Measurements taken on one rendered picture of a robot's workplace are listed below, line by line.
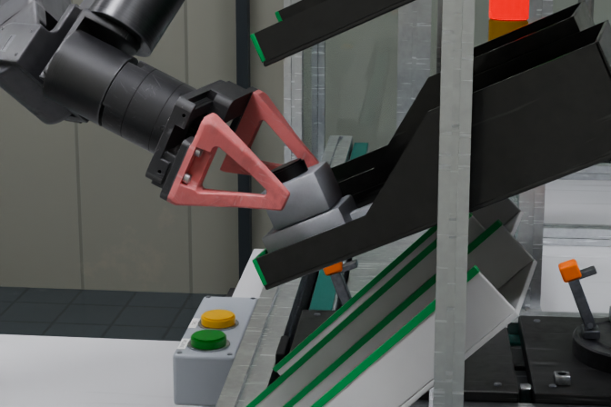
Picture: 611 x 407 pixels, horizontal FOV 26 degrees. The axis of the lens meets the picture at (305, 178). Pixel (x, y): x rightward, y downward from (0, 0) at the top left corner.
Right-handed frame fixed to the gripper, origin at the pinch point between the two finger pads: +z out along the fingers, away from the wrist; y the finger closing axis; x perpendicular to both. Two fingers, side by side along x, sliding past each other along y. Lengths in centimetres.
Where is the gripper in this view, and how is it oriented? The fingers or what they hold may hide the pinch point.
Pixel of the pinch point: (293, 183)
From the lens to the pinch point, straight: 96.3
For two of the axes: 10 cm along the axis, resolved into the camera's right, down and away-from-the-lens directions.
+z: 8.8, 4.5, -1.3
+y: 2.4, -2.0, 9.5
